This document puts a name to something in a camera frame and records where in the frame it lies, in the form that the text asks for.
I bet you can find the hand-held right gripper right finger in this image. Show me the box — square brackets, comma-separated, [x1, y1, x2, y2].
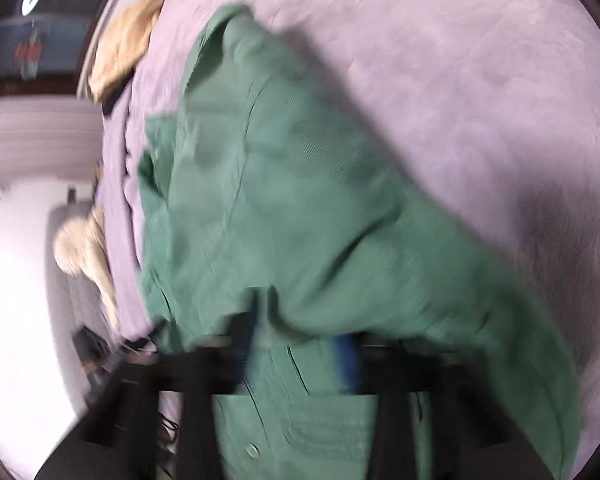
[330, 332, 556, 480]

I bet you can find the plush bed blanket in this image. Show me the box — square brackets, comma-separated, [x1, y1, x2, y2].
[92, 0, 600, 480]

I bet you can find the white slatted panel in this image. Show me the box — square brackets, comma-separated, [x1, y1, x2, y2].
[0, 99, 104, 181]

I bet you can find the tan cloth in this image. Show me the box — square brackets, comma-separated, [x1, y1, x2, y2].
[89, 0, 167, 103]

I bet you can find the cream fluffy cloth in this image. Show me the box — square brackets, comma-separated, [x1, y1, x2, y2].
[54, 205, 121, 331]

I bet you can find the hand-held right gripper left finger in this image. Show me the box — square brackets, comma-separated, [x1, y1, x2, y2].
[35, 292, 261, 480]

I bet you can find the wall poster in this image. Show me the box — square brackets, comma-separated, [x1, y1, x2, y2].
[0, 15, 88, 81]

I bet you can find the green button shirt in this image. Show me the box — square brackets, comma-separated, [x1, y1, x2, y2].
[137, 4, 581, 480]

